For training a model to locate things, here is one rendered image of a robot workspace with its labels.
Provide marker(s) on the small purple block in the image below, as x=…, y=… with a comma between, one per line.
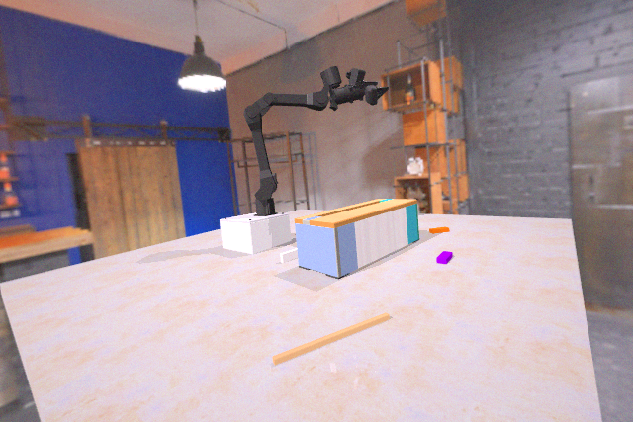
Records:
x=444, y=257

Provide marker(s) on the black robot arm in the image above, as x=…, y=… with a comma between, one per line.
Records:
x=315, y=100

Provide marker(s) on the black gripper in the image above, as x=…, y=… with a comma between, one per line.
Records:
x=371, y=92

